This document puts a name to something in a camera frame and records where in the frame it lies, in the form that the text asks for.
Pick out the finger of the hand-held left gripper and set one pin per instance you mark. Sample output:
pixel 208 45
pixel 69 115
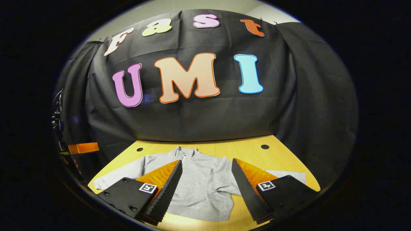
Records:
pixel 85 148

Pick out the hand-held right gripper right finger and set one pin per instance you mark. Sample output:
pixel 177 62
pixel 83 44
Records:
pixel 247 189

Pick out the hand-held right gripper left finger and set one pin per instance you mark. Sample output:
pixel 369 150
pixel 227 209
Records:
pixel 168 189

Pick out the grey zip-neck sweatshirt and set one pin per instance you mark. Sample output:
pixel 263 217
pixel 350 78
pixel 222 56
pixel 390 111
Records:
pixel 202 179

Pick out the black backdrop cloth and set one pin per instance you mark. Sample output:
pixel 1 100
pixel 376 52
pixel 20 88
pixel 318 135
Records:
pixel 208 118

